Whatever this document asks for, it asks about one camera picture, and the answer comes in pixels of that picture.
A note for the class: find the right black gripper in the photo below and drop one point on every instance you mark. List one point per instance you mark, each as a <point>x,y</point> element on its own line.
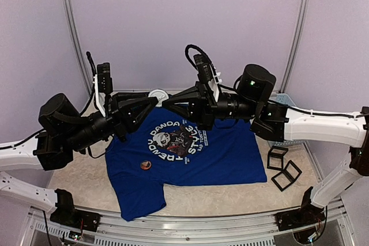
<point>202,106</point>

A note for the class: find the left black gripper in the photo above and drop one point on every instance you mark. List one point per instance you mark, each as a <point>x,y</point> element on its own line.
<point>119,110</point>

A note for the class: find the round brooch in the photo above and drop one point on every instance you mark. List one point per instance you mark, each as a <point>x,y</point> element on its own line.
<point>161,96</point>

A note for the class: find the blue printed t-shirt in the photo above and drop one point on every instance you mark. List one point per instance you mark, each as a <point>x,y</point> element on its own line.
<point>182,155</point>

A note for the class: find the round brooch badge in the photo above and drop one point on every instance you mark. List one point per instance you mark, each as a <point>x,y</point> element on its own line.
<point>145,165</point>

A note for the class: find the black display box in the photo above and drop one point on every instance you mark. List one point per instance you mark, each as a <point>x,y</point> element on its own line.
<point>287,177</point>
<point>275,159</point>

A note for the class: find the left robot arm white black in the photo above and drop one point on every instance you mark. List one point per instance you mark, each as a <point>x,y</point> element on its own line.
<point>65,132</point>

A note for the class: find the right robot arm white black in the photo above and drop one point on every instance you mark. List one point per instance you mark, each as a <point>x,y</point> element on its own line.
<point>272,121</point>

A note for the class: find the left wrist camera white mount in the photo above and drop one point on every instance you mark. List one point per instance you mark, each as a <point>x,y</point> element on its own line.
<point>103,87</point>

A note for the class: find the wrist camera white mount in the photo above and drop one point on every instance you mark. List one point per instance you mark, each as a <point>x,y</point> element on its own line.
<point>103,87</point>
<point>208,75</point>

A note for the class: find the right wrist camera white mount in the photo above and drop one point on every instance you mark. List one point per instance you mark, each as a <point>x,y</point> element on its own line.
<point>208,75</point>

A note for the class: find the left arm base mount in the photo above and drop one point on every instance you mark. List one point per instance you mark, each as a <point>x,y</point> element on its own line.
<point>79,218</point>

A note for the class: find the front aluminium rail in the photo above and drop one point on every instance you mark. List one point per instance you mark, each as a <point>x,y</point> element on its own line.
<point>249,229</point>

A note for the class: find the left aluminium frame post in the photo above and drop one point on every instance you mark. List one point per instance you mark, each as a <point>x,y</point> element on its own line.
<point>75,40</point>

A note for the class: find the aluminium frame post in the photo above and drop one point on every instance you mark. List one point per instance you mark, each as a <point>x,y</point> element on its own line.
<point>296,38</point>
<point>75,40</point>

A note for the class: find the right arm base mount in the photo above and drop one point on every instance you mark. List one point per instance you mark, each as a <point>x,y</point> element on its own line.
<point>306,214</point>

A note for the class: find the right aluminium frame post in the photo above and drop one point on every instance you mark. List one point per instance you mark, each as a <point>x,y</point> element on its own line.
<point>296,38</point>

